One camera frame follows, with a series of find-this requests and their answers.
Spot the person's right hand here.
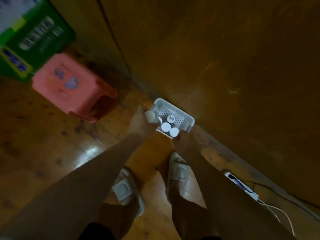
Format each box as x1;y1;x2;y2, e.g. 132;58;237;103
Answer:
172;130;203;158

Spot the person's left forearm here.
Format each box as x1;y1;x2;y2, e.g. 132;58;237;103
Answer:
0;133;148;240

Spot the person's right leg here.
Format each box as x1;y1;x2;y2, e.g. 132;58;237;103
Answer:
169;187;220;240

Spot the white power strip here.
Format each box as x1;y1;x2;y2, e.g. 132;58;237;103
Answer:
223;171;260;201

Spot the white cable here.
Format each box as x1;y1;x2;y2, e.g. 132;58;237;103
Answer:
257;198;296;236

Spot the person's grey slipper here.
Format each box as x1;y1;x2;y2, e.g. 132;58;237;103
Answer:
112;167;145;217
166;152;190;198

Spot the thin black wall cable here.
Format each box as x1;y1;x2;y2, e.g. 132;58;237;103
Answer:
95;0;132;75

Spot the person's right grey slipper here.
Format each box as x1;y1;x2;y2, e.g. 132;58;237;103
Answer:
166;152;190;198

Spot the person's left grey slipper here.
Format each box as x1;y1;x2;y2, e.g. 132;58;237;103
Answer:
112;167;145;217

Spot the person's leg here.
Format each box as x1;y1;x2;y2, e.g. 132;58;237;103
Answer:
169;187;220;240
99;170;160;240

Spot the person's left leg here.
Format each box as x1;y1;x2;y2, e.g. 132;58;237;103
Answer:
99;170;160;240

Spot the white perforated plastic basket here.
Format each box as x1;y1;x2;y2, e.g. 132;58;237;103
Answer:
149;98;195;139

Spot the pink plastic stool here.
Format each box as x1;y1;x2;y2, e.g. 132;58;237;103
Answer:
31;53;118;123

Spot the person's left hand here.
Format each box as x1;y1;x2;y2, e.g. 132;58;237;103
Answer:
128;105;161;139

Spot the person's right forearm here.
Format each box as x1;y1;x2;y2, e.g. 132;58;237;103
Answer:
184;150;297;240

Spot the green cardboard box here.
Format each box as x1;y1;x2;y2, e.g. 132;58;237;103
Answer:
0;0;76;83

